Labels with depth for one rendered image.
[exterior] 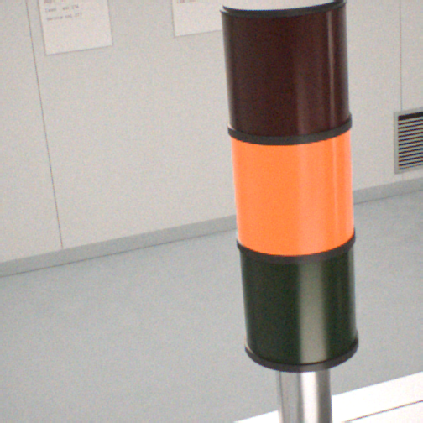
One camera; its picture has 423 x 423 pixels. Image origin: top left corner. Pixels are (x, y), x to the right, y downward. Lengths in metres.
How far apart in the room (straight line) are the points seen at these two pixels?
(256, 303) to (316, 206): 0.05
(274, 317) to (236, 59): 0.11
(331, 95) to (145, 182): 5.77
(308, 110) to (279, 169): 0.03
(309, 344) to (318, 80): 0.11
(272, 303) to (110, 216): 5.75
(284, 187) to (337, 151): 0.03
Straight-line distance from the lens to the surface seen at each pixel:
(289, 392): 0.43
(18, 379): 4.95
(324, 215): 0.38
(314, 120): 0.37
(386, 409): 0.57
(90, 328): 5.31
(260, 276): 0.39
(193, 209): 6.28
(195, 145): 6.16
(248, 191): 0.38
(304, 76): 0.36
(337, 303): 0.40
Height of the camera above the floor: 2.41
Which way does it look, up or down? 20 degrees down
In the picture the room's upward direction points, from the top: 5 degrees counter-clockwise
